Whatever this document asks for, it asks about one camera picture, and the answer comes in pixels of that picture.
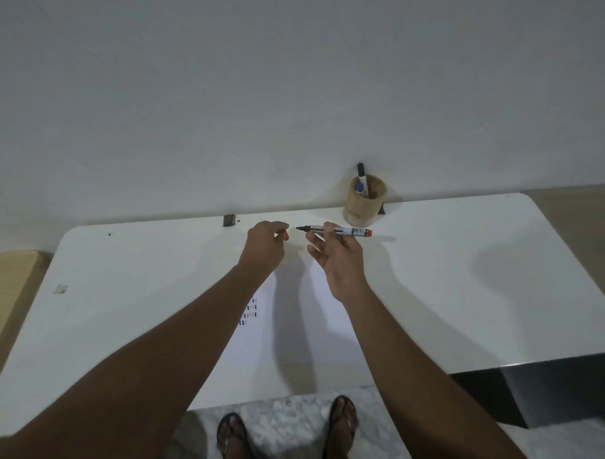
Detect person's left hand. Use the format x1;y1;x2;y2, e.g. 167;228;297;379
238;221;290;278

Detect person's right hand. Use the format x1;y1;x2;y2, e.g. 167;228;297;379
306;222;371;305

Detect black marker pen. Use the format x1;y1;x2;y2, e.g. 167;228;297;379
296;225;373;237

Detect person's left forearm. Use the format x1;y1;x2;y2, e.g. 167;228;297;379
0;265;280;459

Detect person's right forearm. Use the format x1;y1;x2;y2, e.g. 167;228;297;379
337;284;528;459

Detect round wooden pen cup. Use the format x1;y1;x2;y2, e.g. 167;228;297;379
342;174;389;228

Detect white printed paper sheet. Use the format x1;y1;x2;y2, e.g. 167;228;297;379
226;258;361;366

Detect black flip-flop sandal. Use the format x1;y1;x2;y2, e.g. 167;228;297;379
216;412;254;459
323;395;359;459

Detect person's right foot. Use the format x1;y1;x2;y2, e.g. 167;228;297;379
324;396;358;459

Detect person's foot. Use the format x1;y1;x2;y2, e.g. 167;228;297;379
324;396;358;459
217;413;253;459

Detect person's left foot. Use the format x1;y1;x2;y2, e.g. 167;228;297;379
217;413;253;459

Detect black table base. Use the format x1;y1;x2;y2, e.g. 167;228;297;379
448;352;605;429

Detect light wooden furniture panel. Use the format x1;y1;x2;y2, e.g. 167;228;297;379
0;251;54;370

